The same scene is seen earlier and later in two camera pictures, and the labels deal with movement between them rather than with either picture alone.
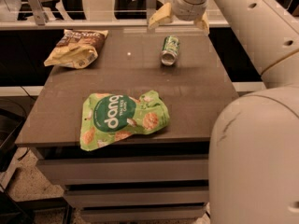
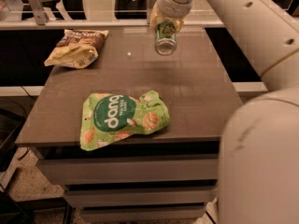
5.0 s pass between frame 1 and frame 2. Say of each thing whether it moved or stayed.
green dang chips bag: stayed
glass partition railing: stayed
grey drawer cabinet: stayed
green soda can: moved
